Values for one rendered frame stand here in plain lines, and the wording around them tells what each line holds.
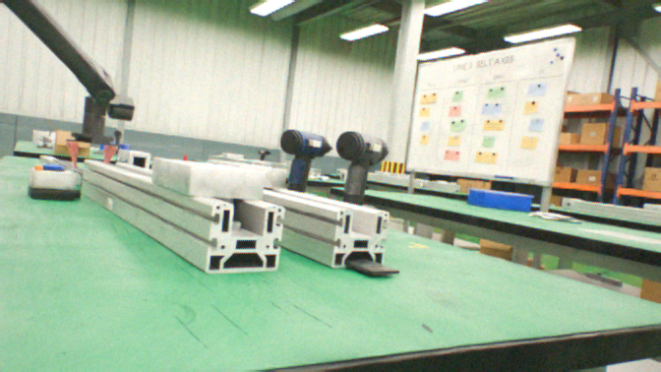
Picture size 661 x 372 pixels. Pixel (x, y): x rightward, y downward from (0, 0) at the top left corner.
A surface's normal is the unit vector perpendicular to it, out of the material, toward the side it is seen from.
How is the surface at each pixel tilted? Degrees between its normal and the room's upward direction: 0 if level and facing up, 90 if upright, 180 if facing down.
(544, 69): 90
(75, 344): 0
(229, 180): 90
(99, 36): 90
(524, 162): 90
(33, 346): 0
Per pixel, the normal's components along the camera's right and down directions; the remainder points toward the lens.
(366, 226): -0.81, -0.07
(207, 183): 0.58, 0.11
